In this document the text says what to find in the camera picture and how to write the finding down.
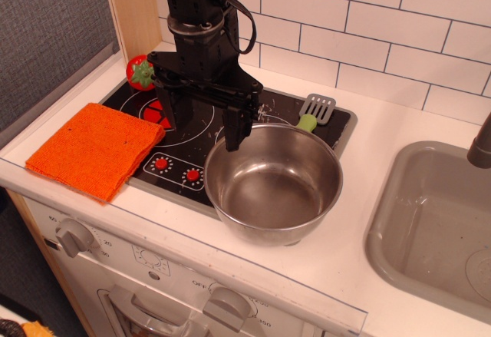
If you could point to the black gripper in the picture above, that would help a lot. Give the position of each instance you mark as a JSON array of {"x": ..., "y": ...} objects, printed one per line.
[{"x": 205, "y": 66}]

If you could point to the green handled grey spatula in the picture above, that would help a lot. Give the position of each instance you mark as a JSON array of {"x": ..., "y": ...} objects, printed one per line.
[{"x": 316, "y": 111}]

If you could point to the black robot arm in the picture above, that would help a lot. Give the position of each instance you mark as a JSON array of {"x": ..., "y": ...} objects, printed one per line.
[{"x": 207, "y": 14}]

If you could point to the orange cloth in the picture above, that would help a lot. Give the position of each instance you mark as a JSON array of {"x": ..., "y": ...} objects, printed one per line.
[{"x": 96, "y": 151}]

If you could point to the black toy stovetop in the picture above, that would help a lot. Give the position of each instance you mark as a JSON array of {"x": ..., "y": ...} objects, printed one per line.
[{"x": 173, "y": 170}]

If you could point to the red toy tomato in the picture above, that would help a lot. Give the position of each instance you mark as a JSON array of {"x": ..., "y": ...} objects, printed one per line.
[{"x": 140, "y": 73}]

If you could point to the stainless steel pot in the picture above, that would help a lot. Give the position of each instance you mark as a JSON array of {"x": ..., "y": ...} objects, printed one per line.
[{"x": 278, "y": 186}]

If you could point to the wooden side panel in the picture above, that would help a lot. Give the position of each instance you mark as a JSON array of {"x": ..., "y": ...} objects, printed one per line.
[{"x": 137, "y": 26}]

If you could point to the left grey oven knob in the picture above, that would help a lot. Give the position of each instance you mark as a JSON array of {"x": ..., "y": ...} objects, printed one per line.
[{"x": 74, "y": 237}]

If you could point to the grey oven knob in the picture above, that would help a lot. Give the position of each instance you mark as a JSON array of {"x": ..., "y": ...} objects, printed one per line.
[
  {"x": 228, "y": 308},
  {"x": 74, "y": 237}
]

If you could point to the right grey oven knob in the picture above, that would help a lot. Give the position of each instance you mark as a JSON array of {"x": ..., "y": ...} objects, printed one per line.
[{"x": 228, "y": 308}]

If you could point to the grey toy sink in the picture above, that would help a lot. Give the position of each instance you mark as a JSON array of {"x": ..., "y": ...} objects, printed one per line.
[{"x": 430, "y": 235}]

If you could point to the grey toy faucet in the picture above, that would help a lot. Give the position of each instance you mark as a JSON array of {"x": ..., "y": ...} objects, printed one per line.
[{"x": 479, "y": 154}]

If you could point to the orange object bottom left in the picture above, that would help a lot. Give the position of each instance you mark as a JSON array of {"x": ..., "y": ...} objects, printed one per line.
[{"x": 36, "y": 329}]

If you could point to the grey oven door handle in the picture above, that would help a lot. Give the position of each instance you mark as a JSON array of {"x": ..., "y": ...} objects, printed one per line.
[{"x": 135, "y": 320}]

